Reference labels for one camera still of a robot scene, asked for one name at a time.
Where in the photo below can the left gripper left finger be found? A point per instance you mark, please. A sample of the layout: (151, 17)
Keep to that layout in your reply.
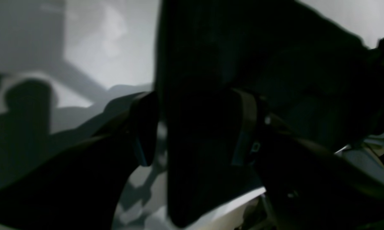
(80, 188)

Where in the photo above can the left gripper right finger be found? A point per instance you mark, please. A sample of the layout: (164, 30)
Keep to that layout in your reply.
(306, 186)

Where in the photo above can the black t-shirt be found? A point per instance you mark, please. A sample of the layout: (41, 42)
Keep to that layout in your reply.
(263, 93)

